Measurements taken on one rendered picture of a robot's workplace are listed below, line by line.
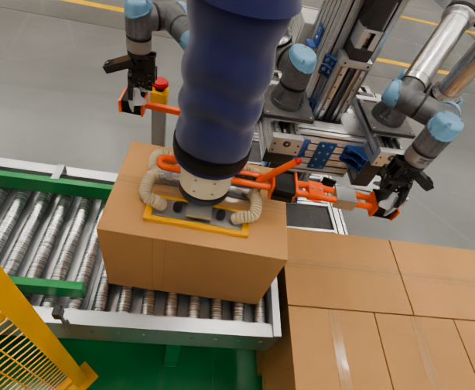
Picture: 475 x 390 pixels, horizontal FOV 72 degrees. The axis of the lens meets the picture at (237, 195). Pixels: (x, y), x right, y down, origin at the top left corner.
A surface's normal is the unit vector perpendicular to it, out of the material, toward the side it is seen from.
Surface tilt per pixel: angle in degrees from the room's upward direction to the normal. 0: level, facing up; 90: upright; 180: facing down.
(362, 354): 0
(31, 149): 0
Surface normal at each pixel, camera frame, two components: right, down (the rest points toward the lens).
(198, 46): -0.71, 0.19
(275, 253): 0.21, -0.62
